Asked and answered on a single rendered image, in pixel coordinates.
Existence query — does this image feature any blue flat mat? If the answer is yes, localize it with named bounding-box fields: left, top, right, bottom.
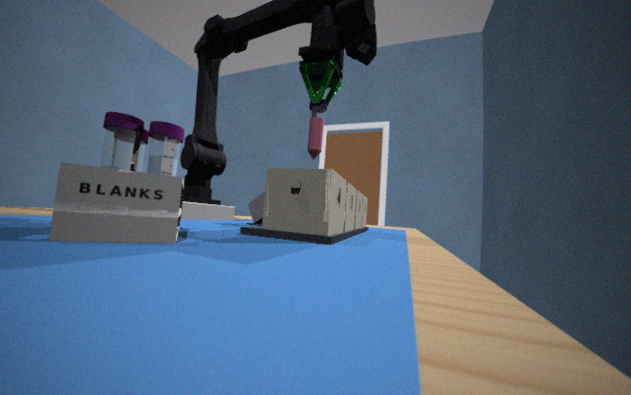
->
left=0, top=214, right=421, bottom=395

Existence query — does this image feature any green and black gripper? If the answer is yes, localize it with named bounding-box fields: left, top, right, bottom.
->
left=299, top=28, right=343, bottom=106

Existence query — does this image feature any grey button housing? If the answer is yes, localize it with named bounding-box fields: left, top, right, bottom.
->
left=246, top=191, right=265, bottom=226

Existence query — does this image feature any white bucket adapter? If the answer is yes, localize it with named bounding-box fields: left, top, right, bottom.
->
left=354, top=190, right=363, bottom=230
left=361, top=195, right=368, bottom=228
left=343, top=182, right=357, bottom=232
left=261, top=168, right=347, bottom=236

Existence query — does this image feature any pink tube with purple cap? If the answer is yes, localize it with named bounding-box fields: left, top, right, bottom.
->
left=308, top=99, right=327, bottom=159

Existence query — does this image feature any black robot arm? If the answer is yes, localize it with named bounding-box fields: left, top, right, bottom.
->
left=180, top=0, right=377, bottom=205

